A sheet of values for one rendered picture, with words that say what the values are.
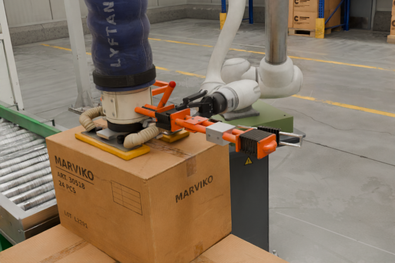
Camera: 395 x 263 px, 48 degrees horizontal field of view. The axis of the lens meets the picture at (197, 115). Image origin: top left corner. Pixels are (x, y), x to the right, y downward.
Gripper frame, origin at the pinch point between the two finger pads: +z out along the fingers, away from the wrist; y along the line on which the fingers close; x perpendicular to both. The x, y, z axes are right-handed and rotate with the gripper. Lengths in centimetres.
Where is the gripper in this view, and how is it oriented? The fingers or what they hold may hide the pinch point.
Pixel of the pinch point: (176, 117)
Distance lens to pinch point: 145.5
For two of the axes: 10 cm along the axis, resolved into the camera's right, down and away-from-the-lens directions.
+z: -7.1, 2.7, -6.6
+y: 0.6, 9.4, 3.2
